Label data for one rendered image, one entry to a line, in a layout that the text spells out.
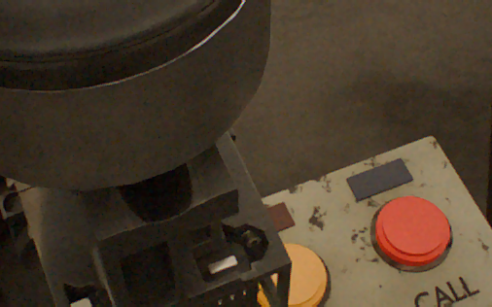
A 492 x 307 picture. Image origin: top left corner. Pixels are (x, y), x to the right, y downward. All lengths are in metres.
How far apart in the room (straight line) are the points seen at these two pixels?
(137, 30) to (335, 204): 0.36
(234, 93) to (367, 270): 0.31
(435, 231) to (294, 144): 1.02
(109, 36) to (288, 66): 1.53
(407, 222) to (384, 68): 1.17
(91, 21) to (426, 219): 0.37
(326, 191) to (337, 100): 1.08
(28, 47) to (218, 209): 0.08
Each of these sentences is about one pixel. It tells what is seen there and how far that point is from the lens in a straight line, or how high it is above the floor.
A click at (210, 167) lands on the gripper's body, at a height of 0.83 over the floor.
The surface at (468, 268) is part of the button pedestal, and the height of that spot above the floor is 0.59.
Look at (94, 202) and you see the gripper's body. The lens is 0.22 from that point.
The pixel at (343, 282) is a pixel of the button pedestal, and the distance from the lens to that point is 0.50.
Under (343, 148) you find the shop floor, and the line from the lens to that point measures 1.50.
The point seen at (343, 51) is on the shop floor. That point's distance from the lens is 1.72.
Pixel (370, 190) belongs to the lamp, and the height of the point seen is 0.61.
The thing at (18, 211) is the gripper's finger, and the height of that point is 0.76.
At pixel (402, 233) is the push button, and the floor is 0.61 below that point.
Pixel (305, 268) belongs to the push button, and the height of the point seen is 0.61.
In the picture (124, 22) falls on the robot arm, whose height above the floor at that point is 0.89.
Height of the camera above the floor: 0.97
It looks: 40 degrees down
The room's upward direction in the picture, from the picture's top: 10 degrees counter-clockwise
